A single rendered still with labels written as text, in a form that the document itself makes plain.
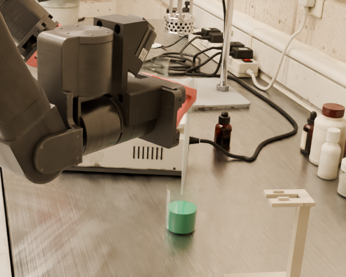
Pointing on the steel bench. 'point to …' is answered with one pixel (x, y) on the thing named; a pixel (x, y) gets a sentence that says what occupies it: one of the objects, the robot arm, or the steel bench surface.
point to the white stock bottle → (320, 123)
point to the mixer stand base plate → (216, 95)
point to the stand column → (226, 48)
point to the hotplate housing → (136, 158)
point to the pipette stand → (295, 265)
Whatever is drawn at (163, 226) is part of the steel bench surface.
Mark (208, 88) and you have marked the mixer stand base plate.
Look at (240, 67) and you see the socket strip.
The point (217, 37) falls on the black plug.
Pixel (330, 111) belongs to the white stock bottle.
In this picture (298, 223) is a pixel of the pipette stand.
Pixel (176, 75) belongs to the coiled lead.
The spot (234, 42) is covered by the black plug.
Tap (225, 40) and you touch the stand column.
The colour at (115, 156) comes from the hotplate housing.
